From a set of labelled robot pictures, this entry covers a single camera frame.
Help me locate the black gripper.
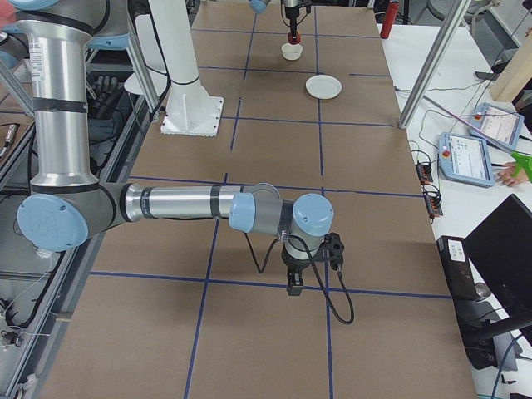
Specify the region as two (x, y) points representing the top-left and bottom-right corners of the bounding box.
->
(284, 6), (300, 37)
(281, 246), (323, 296)

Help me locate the red yellow apple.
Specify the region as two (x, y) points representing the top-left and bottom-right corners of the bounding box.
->
(288, 32), (301, 45)

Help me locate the white bowl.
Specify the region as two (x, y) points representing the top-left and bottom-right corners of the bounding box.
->
(281, 42), (303, 61)

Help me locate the white plate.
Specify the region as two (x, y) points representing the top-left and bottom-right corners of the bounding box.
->
(305, 75), (342, 100)

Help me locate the person's hand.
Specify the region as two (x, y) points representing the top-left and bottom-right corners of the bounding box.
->
(496, 162), (530, 187)

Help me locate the red cylinder bottle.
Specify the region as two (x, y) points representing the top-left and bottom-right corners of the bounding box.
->
(380, 0), (399, 40)

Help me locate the black computer box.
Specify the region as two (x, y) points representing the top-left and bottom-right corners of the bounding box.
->
(436, 235), (483, 302)

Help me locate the orange black connector module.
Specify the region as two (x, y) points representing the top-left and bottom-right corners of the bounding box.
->
(415, 162), (433, 185)

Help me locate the near blue teach pendant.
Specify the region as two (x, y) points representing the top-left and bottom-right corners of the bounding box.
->
(438, 132), (495, 187)

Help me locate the blue teach pendant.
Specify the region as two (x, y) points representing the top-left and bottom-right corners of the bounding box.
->
(470, 102), (525, 150)
(438, 132), (495, 187)

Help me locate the black monitor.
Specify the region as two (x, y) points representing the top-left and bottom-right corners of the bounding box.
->
(465, 195), (531, 315)

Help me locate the far blue teach pendant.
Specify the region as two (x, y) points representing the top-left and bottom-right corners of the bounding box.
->
(470, 102), (525, 150)

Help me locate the green tipped metal grabber stick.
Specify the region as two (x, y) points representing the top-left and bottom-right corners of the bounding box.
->
(423, 95), (531, 180)

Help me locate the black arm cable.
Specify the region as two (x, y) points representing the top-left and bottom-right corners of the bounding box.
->
(244, 232), (356, 325)

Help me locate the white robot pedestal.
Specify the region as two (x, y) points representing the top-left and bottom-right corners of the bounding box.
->
(126, 1), (224, 137)

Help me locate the aluminium frame post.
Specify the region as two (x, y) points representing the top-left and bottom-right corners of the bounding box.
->
(398, 0), (470, 129)

